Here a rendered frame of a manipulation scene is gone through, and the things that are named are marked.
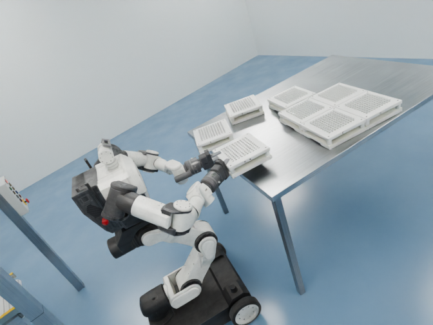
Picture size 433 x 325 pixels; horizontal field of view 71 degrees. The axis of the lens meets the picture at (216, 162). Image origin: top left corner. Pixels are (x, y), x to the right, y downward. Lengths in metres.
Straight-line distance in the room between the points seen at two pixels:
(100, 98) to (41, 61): 0.94
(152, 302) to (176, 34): 4.64
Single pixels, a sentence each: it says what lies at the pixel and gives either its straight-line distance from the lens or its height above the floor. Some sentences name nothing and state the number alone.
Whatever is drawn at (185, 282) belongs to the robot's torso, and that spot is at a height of 0.35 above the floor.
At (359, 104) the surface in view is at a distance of 1.95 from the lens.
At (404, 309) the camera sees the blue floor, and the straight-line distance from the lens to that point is 2.15.
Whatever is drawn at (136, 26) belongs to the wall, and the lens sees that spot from 5.49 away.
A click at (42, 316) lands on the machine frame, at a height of 0.78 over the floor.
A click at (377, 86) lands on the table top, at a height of 0.88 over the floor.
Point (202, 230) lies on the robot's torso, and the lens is 1.80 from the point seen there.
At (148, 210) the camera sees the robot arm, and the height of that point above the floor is 1.16.
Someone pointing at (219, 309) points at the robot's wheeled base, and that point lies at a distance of 2.05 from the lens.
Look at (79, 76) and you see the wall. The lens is 5.21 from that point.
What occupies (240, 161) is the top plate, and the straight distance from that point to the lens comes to 1.58.
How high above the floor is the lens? 1.85
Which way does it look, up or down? 32 degrees down
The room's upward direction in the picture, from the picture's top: 21 degrees counter-clockwise
